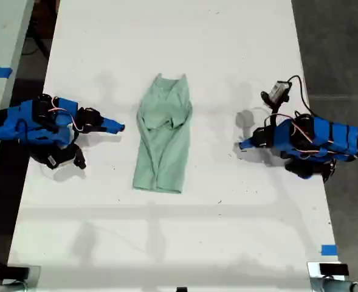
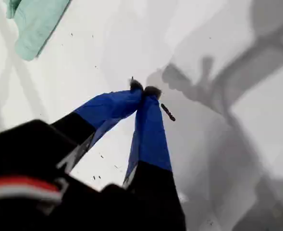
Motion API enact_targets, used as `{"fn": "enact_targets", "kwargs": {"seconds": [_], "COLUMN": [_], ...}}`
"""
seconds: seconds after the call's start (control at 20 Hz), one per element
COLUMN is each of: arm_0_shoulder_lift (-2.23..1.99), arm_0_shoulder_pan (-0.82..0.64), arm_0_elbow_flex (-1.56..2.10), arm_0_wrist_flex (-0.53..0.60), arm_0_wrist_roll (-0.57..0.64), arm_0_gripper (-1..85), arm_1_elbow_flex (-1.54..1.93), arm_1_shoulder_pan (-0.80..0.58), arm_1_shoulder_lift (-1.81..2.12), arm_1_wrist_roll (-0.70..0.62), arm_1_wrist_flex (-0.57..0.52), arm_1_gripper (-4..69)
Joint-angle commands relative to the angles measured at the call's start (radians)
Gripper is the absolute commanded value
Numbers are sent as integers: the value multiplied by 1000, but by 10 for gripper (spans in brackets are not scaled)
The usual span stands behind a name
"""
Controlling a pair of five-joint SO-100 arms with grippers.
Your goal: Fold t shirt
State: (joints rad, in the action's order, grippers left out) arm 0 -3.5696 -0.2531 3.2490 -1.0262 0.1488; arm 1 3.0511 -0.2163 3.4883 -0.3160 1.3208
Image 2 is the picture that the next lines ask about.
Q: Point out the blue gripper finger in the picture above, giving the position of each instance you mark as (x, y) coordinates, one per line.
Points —
(102, 108)
(151, 144)

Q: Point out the pale green T-shirt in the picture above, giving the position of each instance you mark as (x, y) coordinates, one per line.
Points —
(33, 31)

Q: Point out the small black debris strip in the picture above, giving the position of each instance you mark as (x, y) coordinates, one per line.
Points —
(168, 112)

